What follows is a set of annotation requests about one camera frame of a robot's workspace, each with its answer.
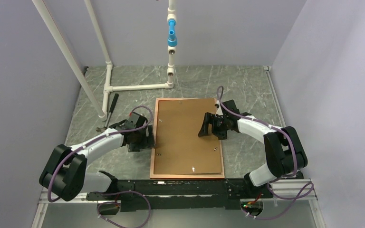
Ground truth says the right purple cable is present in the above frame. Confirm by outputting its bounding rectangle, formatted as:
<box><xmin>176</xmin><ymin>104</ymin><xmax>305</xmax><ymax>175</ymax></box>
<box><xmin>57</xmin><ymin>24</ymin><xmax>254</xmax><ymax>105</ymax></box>
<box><xmin>216</xmin><ymin>85</ymin><xmax>314</xmax><ymax>221</ymax></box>

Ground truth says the orange wooden picture frame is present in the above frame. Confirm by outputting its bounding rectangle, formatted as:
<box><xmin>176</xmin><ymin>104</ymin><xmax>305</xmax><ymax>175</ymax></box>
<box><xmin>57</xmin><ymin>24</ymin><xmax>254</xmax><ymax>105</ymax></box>
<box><xmin>149</xmin><ymin>97</ymin><xmax>226</xmax><ymax>180</ymax></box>

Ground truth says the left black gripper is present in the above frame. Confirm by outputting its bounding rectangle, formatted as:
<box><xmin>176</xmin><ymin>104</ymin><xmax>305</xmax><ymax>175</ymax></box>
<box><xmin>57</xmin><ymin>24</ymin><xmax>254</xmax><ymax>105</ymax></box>
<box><xmin>128</xmin><ymin>124</ymin><xmax>155</xmax><ymax>152</ymax></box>

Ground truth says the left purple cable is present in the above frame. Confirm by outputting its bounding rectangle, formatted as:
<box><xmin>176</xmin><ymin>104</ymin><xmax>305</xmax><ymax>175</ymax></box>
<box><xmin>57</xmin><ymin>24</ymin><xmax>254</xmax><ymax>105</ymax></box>
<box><xmin>47</xmin><ymin>105</ymin><xmax>154</xmax><ymax>228</ymax></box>

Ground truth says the white PVC pipe stand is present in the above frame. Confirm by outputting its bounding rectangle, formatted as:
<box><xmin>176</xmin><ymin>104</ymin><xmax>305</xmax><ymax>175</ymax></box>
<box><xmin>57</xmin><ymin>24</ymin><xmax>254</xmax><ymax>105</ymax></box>
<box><xmin>33</xmin><ymin>0</ymin><xmax>177</xmax><ymax>121</ymax></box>

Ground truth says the purple cable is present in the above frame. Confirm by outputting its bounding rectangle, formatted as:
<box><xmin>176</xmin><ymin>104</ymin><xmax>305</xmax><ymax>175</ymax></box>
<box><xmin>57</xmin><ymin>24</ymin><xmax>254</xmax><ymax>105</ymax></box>
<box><xmin>47</xmin><ymin>105</ymin><xmax>154</xmax><ymax>228</ymax></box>
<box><xmin>216</xmin><ymin>85</ymin><xmax>314</xmax><ymax>221</ymax></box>

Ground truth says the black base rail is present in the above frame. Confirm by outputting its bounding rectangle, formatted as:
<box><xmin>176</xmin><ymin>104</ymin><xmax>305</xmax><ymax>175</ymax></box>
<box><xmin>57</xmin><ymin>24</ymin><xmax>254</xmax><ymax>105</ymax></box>
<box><xmin>86</xmin><ymin>178</ymin><xmax>272</xmax><ymax>212</ymax></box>

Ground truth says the blue pipe fitting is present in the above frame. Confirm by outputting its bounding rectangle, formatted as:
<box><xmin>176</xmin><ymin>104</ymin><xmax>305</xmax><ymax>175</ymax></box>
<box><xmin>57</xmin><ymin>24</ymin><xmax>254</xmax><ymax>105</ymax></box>
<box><xmin>167</xmin><ymin>19</ymin><xmax>178</xmax><ymax>47</ymax></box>

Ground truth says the brown backing board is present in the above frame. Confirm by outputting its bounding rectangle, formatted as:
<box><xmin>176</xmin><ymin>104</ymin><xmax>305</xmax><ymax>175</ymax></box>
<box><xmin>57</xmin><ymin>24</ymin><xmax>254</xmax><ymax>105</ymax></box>
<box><xmin>153</xmin><ymin>98</ymin><xmax>222</xmax><ymax>176</ymax></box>

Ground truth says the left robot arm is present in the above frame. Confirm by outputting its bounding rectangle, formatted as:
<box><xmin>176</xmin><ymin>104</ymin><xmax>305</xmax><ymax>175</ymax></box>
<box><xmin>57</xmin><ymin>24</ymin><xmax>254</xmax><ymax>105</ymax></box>
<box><xmin>39</xmin><ymin>112</ymin><xmax>155</xmax><ymax>202</ymax></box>

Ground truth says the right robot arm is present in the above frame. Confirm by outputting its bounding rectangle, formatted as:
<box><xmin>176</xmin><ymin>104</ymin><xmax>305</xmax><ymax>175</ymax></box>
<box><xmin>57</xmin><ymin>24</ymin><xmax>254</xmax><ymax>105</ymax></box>
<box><xmin>198</xmin><ymin>100</ymin><xmax>308</xmax><ymax>197</ymax></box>

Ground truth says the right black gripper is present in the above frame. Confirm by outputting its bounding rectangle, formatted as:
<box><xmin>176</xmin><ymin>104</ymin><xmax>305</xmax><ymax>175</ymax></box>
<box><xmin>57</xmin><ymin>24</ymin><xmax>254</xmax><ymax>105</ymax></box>
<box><xmin>198</xmin><ymin>112</ymin><xmax>229</xmax><ymax>140</ymax></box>

